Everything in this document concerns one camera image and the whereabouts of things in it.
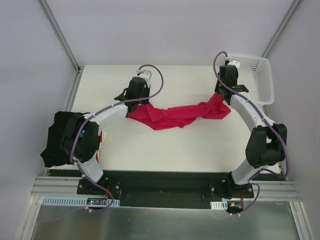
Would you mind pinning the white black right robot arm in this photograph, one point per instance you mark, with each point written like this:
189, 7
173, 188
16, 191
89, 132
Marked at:
266, 145

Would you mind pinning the white red folded shirt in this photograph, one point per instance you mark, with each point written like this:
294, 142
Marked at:
102, 136

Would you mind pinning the white slotted cable duct left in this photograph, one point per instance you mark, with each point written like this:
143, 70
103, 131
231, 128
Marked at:
73, 201

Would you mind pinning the white slotted cable duct right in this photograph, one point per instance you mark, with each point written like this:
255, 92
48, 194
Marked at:
219, 205

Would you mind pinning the aluminium frame rail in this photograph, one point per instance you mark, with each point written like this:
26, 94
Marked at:
55, 185

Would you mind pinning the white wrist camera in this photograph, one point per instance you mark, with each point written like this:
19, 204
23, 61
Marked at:
144, 74
231, 62

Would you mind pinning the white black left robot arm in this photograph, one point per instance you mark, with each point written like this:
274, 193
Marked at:
83, 134

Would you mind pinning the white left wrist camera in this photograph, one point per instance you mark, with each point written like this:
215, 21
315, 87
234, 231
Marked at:
144, 74

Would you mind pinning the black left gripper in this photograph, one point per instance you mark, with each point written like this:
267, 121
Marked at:
132, 108

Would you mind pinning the white perforated plastic basket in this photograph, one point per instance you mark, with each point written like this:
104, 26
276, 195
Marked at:
256, 75

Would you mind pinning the white slotted cable duct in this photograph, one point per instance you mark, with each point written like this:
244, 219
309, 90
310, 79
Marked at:
73, 201
219, 205

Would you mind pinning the pink t shirt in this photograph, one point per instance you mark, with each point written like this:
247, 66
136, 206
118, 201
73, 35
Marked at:
180, 116

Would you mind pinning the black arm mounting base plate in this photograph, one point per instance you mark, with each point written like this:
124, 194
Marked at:
160, 189

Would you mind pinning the black folded t shirt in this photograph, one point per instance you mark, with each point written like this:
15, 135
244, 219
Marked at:
53, 154

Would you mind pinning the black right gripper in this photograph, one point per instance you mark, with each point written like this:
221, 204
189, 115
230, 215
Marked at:
223, 94

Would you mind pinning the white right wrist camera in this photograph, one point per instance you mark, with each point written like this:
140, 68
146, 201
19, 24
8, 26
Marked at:
231, 62

